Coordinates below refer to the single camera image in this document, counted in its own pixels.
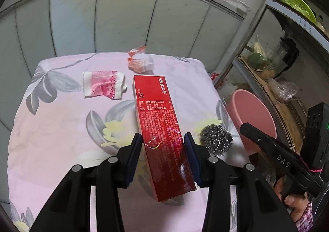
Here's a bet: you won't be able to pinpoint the plaid sleeve forearm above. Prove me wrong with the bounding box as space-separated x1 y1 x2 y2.
295 201 313 232

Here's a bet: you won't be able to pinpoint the green plastic colander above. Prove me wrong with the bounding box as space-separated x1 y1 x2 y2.
282 0 316 24

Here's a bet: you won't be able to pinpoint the white tray on counter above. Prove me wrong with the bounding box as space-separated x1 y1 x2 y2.
226 0 249 12

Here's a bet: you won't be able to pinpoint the person's right hand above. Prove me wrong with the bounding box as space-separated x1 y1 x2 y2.
273 176 313 223

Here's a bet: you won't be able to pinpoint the green melon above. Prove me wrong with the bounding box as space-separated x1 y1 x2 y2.
247 53 266 69

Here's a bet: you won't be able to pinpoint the kitchen counter cabinets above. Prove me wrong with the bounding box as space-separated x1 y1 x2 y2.
1 0 243 130

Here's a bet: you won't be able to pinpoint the pink floral tablecloth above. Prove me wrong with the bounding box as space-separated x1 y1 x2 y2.
8 53 248 231

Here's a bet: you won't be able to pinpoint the black blender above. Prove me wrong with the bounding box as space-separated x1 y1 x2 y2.
280 37 299 74

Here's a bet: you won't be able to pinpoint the clear bag on shelf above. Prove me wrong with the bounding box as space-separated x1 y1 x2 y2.
268 78 299 101

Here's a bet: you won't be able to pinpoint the pink white paper cup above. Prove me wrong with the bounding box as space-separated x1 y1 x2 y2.
82 70 127 100

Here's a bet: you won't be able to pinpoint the clear bag of vegetables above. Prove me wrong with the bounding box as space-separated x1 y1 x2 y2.
247 35 285 80

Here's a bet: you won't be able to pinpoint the red cardboard box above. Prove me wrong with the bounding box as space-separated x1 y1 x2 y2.
133 75 196 202

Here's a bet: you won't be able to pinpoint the orange white snack wrapper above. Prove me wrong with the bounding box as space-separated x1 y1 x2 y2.
128 46 154 74

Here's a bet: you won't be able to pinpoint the pink plastic bucket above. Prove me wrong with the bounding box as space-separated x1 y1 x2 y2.
226 89 277 156

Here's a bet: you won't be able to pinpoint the dark steel wool scrubber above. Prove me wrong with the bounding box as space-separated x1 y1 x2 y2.
200 124 233 156

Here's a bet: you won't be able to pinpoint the metal storage rack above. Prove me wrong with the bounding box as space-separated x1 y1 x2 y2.
215 0 328 152

